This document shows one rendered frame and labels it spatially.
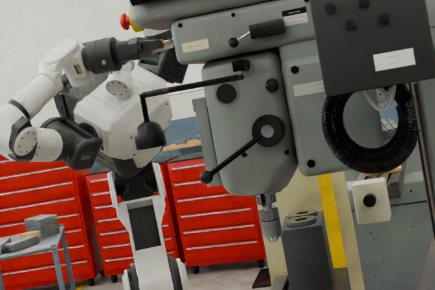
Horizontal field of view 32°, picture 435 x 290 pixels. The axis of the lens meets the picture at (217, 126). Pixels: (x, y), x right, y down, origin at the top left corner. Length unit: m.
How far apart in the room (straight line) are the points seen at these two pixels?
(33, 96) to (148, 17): 0.41
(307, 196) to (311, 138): 1.90
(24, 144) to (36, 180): 5.11
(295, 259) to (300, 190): 1.36
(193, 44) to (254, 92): 0.17
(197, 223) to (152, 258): 4.16
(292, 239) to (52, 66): 0.82
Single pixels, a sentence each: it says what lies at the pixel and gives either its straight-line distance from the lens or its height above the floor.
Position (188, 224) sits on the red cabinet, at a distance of 6.63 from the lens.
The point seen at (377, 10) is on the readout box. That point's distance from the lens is 1.40.
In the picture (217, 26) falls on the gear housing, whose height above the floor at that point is 1.70.
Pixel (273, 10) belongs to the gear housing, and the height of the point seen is 1.71.
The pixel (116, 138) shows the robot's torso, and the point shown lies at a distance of 2.21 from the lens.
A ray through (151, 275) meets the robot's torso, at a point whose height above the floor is 1.03.
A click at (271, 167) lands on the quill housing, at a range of 1.70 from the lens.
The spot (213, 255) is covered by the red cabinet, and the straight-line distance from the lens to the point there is 6.61.
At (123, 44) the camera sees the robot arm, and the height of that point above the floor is 1.72.
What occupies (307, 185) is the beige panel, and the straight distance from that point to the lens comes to 3.54.
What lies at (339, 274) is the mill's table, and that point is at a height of 0.95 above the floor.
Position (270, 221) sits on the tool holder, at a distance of 1.80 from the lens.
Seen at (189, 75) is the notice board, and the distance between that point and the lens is 11.06.
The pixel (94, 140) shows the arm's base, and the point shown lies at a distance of 2.18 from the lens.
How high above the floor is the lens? 1.57
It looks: 3 degrees down
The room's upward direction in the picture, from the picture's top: 10 degrees counter-clockwise
